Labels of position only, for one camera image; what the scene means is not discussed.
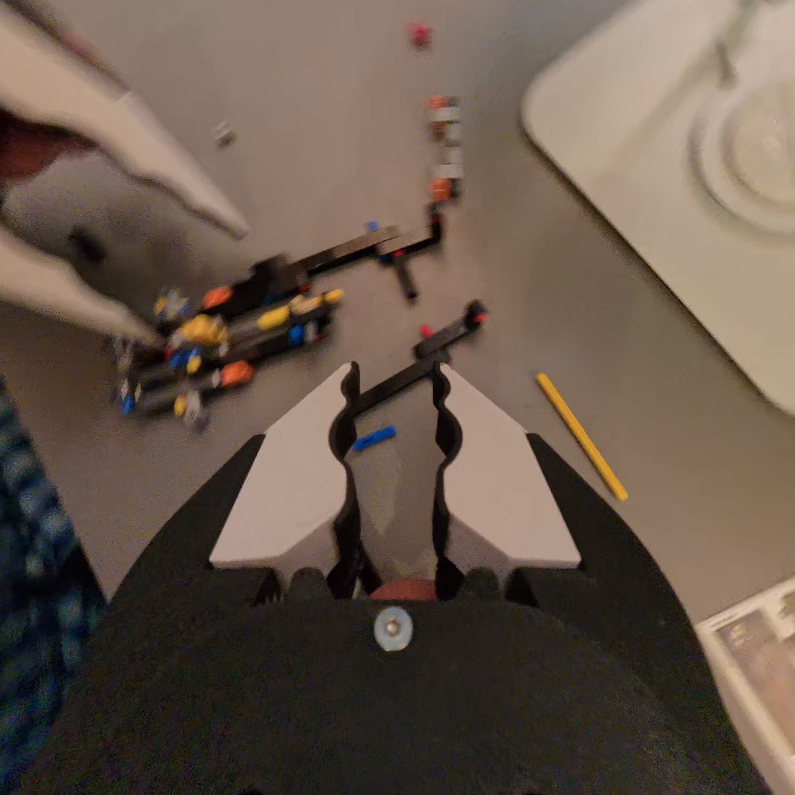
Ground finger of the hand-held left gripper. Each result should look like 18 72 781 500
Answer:
0 12 251 241
0 230 166 350

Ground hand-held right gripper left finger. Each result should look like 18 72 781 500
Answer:
209 361 361 600

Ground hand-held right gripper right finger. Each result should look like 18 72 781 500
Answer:
433 361 581 600

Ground long black toy beam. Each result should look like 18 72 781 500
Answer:
344 300 488 418

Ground toy brick vehicle chassis assembly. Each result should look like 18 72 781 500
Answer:
112 205 448 432

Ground yellow toy axle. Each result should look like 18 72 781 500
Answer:
535 373 629 502

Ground grey orange toy connector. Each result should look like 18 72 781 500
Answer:
426 95 465 204

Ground clear acrylic stand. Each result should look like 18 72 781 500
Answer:
694 0 795 232

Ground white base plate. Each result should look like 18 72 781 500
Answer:
520 0 795 416

